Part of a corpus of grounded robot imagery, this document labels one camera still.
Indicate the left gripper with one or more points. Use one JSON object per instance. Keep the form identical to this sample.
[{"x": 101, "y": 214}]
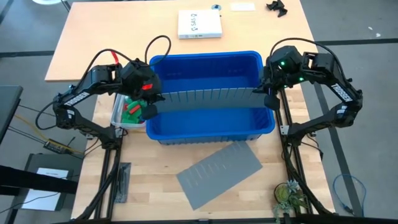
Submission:
[{"x": 136, "y": 77}]

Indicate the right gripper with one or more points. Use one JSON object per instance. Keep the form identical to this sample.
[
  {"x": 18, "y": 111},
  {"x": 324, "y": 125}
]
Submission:
[{"x": 286, "y": 67}]

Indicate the clear plastic block container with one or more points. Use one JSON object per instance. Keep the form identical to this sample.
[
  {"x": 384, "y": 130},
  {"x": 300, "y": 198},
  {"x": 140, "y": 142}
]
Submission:
[{"x": 116, "y": 119}]

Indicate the grey divider with long slots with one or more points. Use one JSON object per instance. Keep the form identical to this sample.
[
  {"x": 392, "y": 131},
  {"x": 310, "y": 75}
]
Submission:
[{"x": 211, "y": 99}]

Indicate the large blue plastic bin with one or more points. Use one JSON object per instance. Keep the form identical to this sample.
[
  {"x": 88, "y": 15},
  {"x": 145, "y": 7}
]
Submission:
[{"x": 211, "y": 124}]

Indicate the grey divider with short slots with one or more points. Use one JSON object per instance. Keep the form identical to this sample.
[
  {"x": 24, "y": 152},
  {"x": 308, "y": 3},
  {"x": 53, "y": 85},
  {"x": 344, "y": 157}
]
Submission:
[{"x": 217, "y": 174}]

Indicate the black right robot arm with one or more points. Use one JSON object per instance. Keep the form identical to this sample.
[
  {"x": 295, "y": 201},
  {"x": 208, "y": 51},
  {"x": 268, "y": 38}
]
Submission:
[{"x": 342, "y": 93}]

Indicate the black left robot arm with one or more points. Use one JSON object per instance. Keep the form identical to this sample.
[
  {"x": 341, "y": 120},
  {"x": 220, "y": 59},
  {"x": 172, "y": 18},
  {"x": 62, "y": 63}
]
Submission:
[{"x": 77, "y": 93}]

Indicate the green block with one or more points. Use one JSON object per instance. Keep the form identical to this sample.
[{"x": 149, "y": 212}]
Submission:
[
  {"x": 140, "y": 103},
  {"x": 130, "y": 118}
]

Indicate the red rectangular block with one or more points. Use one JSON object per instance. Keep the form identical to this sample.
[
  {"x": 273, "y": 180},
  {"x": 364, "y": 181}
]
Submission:
[{"x": 135, "y": 109}]

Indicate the red tape marker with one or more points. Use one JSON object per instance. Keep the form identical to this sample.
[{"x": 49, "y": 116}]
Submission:
[{"x": 147, "y": 87}]

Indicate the beige laminate desk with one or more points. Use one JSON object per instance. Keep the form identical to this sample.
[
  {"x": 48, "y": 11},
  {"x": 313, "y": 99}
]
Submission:
[{"x": 93, "y": 37}]

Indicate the white cardboard box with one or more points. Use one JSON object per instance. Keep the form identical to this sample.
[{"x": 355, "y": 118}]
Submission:
[{"x": 199, "y": 24}]

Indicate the white flat rectangular pad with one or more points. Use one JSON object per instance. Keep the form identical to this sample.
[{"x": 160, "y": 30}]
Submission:
[{"x": 242, "y": 7}]

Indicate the potted succulent plant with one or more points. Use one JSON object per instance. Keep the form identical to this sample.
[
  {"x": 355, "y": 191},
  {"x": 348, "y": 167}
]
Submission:
[{"x": 284, "y": 194}]

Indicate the round desk grommet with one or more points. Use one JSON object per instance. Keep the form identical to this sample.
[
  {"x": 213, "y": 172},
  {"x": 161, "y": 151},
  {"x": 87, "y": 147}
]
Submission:
[{"x": 216, "y": 6}]

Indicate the small electronics board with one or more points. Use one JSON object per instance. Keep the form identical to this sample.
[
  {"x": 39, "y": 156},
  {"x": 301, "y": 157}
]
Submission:
[{"x": 54, "y": 146}]

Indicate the white paper sheet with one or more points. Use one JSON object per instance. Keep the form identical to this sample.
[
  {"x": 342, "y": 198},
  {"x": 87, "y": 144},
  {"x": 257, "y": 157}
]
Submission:
[{"x": 46, "y": 172}]

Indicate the black floor box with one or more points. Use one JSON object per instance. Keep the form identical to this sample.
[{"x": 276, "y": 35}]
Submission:
[{"x": 32, "y": 160}]

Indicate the black metal bar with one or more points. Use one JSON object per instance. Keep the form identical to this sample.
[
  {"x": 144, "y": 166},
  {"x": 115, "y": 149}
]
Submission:
[{"x": 37, "y": 180}]

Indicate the black side table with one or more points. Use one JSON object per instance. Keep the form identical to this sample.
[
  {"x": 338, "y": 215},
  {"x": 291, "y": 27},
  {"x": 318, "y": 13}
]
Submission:
[{"x": 9, "y": 105}]

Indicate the white round object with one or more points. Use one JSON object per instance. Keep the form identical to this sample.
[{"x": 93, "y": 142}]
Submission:
[{"x": 46, "y": 1}]

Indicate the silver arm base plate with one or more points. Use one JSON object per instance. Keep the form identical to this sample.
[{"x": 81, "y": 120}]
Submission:
[{"x": 284, "y": 129}]

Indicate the black aluminium rig frame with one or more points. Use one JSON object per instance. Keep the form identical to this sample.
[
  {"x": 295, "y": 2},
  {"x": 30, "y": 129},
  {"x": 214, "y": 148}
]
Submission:
[{"x": 293, "y": 171}]

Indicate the black plastic bracket part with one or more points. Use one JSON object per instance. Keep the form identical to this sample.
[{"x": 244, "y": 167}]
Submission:
[{"x": 278, "y": 7}]

